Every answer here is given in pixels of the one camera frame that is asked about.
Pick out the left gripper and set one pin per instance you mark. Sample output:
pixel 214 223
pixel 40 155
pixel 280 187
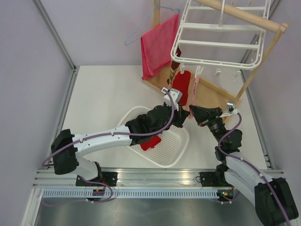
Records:
pixel 181 116

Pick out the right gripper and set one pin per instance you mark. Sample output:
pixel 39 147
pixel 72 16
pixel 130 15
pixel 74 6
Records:
pixel 204 116

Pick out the pink sock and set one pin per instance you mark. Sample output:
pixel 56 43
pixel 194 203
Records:
pixel 192 96

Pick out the red sock with white print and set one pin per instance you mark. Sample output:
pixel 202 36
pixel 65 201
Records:
pixel 155 140

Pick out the plain red sock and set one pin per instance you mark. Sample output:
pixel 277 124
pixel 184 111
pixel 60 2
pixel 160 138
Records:
pixel 181 82

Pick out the white clip drying hanger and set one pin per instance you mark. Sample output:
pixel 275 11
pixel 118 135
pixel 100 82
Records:
pixel 208 37

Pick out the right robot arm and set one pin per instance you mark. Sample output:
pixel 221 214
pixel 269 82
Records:
pixel 271 197

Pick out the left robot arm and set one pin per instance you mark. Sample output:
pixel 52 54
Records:
pixel 68 150

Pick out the wooden drying rack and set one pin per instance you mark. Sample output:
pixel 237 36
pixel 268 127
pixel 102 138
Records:
pixel 218 89

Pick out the white perforated plastic basket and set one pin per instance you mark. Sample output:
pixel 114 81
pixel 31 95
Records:
pixel 168 151

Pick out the pink cloth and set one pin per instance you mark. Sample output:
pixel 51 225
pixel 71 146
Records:
pixel 156 47

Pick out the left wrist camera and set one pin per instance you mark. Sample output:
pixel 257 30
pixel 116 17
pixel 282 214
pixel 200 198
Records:
pixel 172 96

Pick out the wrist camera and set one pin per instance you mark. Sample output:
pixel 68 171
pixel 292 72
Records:
pixel 230 108
pixel 172 96

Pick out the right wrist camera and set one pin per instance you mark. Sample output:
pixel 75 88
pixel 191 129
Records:
pixel 230 108

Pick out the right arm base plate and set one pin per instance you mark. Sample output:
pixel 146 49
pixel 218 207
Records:
pixel 209 179

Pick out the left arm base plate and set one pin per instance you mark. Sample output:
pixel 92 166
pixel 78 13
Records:
pixel 109 178

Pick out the slotted cable duct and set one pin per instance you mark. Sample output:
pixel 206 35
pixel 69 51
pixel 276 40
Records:
pixel 131 193

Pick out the aluminium mounting rail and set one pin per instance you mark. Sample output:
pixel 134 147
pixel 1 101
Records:
pixel 129 178

